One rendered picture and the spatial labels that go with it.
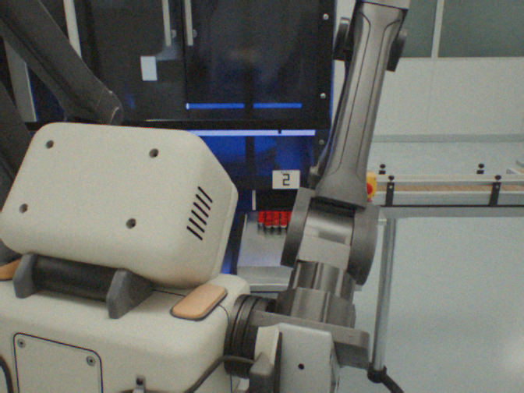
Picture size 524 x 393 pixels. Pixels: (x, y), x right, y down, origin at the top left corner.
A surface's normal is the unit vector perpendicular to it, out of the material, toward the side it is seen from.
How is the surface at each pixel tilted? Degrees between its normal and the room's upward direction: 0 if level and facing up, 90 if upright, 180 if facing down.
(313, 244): 39
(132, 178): 48
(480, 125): 90
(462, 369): 0
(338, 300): 52
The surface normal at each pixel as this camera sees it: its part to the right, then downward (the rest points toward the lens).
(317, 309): -0.02, -0.51
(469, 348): -0.01, -0.94
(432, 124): -0.03, 0.35
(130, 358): -0.32, 0.20
